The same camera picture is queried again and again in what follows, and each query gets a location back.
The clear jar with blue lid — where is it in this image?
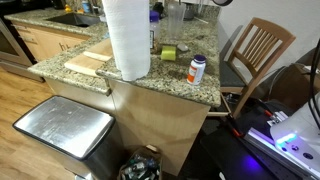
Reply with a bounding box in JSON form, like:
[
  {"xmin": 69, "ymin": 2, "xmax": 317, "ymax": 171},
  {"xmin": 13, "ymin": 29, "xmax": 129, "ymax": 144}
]
[{"xmin": 148, "ymin": 10, "xmax": 162, "ymax": 52}]

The tall clear plastic jar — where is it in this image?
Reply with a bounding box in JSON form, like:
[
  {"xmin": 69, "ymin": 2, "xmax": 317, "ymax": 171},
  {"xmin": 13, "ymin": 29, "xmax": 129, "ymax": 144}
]
[{"xmin": 167, "ymin": 2, "xmax": 187, "ymax": 40}]

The wooden counter base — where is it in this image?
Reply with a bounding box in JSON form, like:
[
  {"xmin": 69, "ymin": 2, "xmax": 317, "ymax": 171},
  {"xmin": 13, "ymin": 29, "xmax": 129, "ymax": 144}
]
[{"xmin": 44, "ymin": 77, "xmax": 212, "ymax": 177}]

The yellow sponge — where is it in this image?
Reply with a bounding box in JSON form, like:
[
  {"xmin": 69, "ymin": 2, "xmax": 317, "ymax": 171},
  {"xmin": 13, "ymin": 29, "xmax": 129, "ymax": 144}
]
[{"xmin": 160, "ymin": 45, "xmax": 177, "ymax": 62}]

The white pill bottle orange label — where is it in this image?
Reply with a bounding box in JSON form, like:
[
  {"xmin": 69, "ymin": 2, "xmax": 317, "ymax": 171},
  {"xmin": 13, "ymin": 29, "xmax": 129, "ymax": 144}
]
[{"xmin": 186, "ymin": 54, "xmax": 207, "ymax": 87}]

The small grey oval object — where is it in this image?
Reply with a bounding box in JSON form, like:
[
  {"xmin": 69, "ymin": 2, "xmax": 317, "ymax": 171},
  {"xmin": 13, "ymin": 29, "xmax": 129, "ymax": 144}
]
[{"xmin": 176, "ymin": 43, "xmax": 189, "ymax": 53}]

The white paper towel roll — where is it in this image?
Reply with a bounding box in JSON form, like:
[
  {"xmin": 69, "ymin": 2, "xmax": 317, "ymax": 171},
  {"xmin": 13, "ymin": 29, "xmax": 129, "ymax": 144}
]
[{"xmin": 101, "ymin": 0, "xmax": 152, "ymax": 82}]

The wooden chair with grey cushion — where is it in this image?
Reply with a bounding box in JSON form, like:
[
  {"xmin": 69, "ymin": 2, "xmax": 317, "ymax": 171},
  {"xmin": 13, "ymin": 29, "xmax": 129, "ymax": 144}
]
[{"xmin": 218, "ymin": 17, "xmax": 297, "ymax": 119}]

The small wooden strip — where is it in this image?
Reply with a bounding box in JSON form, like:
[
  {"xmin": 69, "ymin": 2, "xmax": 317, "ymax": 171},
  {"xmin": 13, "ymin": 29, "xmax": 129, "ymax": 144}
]
[{"xmin": 82, "ymin": 50, "xmax": 113, "ymax": 63}]

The wooden cutting board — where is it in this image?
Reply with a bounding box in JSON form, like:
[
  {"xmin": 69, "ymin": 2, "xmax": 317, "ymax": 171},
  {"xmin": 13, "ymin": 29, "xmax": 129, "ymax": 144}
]
[{"xmin": 63, "ymin": 38, "xmax": 115, "ymax": 78}]

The paper bag with trash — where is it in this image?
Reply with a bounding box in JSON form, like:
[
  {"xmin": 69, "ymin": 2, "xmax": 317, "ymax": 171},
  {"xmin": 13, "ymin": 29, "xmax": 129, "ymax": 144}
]
[{"xmin": 117, "ymin": 144, "xmax": 164, "ymax": 180}]

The thin white strip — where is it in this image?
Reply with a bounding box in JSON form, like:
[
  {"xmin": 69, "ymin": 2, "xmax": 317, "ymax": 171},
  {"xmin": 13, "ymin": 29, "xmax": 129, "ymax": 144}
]
[{"xmin": 194, "ymin": 16, "xmax": 210, "ymax": 25}]

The dark bottle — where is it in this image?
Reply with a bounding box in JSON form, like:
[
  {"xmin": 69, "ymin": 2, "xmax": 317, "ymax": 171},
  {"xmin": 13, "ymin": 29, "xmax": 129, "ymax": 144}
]
[{"xmin": 152, "ymin": 1, "xmax": 165, "ymax": 16}]

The metal pot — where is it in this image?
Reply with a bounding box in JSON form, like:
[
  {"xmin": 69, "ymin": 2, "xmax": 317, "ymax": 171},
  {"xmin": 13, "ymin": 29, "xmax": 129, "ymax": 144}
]
[{"xmin": 183, "ymin": 2, "xmax": 198, "ymax": 21}]

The black floor mat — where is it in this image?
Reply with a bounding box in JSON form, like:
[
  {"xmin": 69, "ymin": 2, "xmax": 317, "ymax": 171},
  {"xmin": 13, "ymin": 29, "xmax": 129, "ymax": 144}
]
[{"xmin": 199, "ymin": 99, "xmax": 320, "ymax": 180}]

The stainless steel trash can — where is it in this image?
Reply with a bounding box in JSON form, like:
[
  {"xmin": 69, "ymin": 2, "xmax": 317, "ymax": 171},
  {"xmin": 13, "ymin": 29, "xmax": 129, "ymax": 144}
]
[{"xmin": 12, "ymin": 95, "xmax": 126, "ymax": 180}]

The dark kitchen sink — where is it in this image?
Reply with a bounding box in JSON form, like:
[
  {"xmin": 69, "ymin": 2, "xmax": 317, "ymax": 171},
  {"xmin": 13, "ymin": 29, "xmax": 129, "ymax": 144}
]
[{"xmin": 45, "ymin": 12, "xmax": 102, "ymax": 28}]

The blue bottle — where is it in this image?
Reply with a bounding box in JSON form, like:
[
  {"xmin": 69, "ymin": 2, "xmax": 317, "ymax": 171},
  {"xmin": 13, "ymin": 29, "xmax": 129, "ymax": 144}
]
[{"xmin": 81, "ymin": 0, "xmax": 92, "ymax": 14}]

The wooden lower kitchen cabinet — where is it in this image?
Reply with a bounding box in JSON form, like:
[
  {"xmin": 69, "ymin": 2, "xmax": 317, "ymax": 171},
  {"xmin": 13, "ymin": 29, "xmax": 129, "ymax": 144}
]
[{"xmin": 13, "ymin": 22, "xmax": 92, "ymax": 63}]

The brown cardboard box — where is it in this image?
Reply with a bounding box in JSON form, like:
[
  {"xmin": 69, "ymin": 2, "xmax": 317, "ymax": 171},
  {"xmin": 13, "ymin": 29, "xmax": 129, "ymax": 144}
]
[{"xmin": 269, "ymin": 46, "xmax": 320, "ymax": 112}]

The stainless steel oven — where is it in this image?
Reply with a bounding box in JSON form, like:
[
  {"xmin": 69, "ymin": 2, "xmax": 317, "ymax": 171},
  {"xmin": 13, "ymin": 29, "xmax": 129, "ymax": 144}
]
[{"xmin": 0, "ymin": 18, "xmax": 44, "ymax": 83}]

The red handled clamp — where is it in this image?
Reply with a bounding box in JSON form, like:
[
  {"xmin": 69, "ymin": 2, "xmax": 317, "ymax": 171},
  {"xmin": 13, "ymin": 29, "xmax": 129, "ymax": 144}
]
[{"xmin": 228, "ymin": 121, "xmax": 244, "ymax": 138}]

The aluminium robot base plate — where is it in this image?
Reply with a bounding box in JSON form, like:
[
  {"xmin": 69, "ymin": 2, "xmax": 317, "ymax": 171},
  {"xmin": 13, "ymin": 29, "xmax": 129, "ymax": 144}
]
[{"xmin": 244, "ymin": 127, "xmax": 320, "ymax": 180}]

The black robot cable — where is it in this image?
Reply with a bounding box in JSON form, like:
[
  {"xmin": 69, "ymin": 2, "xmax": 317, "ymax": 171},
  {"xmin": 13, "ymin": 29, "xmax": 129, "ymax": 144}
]
[{"xmin": 307, "ymin": 38, "xmax": 320, "ymax": 132}]

